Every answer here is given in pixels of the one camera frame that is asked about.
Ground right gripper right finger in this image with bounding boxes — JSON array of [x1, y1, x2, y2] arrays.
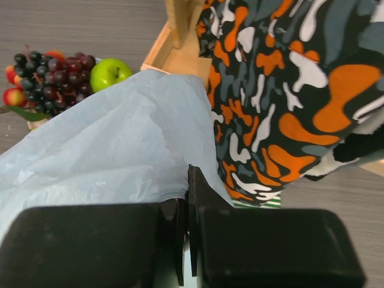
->
[[188, 166, 366, 287]]

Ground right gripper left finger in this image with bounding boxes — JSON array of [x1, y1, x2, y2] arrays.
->
[[1, 199, 185, 287]]

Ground light blue plastic bag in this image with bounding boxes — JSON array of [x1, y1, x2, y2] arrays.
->
[[1, 70, 230, 235]]

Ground purple red grape bunch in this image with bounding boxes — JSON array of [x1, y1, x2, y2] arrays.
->
[[43, 50, 96, 113]]

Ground red lychee bunch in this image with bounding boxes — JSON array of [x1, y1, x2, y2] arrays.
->
[[3, 50, 65, 108]]

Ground dark blue grape bunch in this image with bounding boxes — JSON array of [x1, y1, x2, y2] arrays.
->
[[14, 50, 60, 117]]

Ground green striped folded cloth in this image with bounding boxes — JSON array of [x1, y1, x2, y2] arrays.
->
[[232, 192, 281, 209]]

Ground round fruit plate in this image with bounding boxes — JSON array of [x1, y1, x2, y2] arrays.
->
[[25, 56, 100, 131]]

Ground green apple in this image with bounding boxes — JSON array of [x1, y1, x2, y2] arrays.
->
[[90, 58, 133, 93]]

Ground orange camouflage pants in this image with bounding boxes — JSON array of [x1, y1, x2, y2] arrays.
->
[[196, 1, 383, 204]]

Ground wooden clothes rack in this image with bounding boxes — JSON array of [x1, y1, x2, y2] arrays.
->
[[140, 0, 384, 178]]

